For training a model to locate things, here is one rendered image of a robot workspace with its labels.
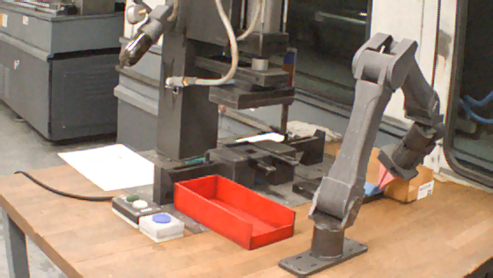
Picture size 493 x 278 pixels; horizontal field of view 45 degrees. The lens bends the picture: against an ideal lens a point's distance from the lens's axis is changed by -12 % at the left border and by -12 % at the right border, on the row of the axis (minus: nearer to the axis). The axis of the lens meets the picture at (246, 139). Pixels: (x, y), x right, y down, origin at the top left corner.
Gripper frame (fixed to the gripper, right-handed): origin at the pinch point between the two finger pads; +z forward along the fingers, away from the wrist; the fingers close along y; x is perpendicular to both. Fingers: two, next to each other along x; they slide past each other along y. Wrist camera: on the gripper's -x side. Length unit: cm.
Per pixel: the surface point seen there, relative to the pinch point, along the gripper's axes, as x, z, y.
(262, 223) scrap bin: 32.3, 7.3, 5.1
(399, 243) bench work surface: 16.6, -5.2, -17.3
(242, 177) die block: 23.6, 11.7, 20.3
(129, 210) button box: 56, 13, 20
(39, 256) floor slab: 4, 169, 104
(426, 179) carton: -16.0, -2.2, -4.3
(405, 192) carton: -4.5, -1.7, -4.9
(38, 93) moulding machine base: -83, 219, 267
